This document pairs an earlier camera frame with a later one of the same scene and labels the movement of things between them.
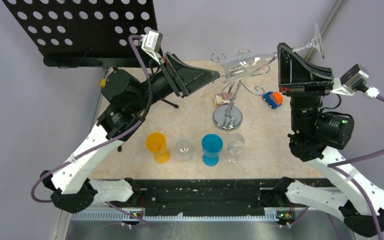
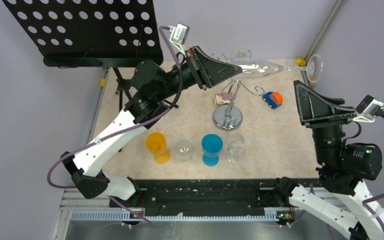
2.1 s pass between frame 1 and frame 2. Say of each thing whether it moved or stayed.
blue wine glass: stayed
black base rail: stayed
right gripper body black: moved
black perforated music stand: stayed
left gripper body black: moved
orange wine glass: stayed
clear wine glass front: stayed
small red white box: stayed
